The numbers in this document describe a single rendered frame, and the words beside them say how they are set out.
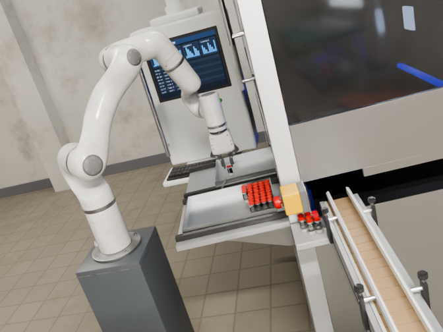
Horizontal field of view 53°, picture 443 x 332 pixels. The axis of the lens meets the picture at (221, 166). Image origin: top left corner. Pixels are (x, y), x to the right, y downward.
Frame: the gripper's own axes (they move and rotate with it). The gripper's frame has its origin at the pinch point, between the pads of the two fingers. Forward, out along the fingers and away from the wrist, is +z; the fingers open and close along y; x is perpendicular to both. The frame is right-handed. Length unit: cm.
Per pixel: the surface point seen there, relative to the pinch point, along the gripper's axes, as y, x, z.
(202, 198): 12.1, 19.4, 5.1
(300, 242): -21, 64, 7
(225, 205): 2.7, 27.5, 6.4
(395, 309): -36, 105, 2
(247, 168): -7.7, -3.6, 6.3
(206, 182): 11.6, 0.1, 6.5
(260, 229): -9, 50, 7
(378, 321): -32, 107, 2
